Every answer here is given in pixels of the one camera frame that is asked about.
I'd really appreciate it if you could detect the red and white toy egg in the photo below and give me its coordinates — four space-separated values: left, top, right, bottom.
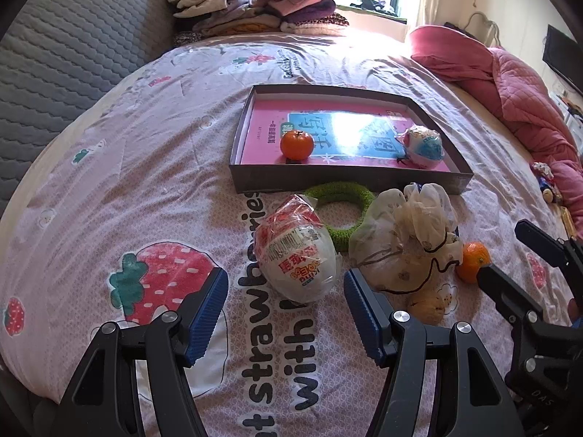
254 194 339 303

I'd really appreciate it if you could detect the small colourful toy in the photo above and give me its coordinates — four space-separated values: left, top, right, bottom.
531 161 563 203

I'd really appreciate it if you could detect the strawberry print bed sheet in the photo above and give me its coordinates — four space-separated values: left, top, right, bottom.
0 32 575 437

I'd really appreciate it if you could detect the sheer drawstring pouch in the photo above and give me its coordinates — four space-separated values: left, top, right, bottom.
348 183 465 294

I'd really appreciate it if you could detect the orange mandarin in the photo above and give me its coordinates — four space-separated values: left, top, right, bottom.
280 130 315 161
455 241 493 284

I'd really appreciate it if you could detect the dark cloth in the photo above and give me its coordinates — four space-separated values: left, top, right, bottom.
351 0 402 16

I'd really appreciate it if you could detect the shallow brown cardboard box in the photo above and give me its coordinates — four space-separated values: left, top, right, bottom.
228 84 474 197

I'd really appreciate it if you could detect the green knitted ring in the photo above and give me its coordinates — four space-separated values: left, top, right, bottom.
304 182 378 252

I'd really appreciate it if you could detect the red pillow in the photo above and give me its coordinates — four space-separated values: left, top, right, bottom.
407 25 502 83

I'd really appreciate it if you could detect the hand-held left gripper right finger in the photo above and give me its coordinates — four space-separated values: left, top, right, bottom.
343 268 517 437

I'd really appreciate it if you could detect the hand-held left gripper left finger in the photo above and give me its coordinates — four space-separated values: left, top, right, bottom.
59 266 229 437

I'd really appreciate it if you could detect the pink quilted blanket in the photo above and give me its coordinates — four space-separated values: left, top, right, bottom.
455 48 583 205

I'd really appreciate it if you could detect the brown walnut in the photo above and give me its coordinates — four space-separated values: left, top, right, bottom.
407 289 446 326

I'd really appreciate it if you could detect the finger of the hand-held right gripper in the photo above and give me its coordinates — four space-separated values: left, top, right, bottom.
514 219 583 270
476 264 554 376

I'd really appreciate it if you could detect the blue and white toy egg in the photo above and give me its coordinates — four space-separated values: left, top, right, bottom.
396 125 445 167

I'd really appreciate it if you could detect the black flat screen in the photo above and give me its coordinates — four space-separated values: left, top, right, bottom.
542 24 583 96

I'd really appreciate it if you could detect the pile of folded clothes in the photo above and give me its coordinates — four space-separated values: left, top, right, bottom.
159 0 351 48

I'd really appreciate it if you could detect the white wall cable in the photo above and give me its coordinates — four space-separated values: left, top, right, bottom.
465 11 502 48

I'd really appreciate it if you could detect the pink picture book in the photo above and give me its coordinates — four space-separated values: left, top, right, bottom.
240 93 449 174

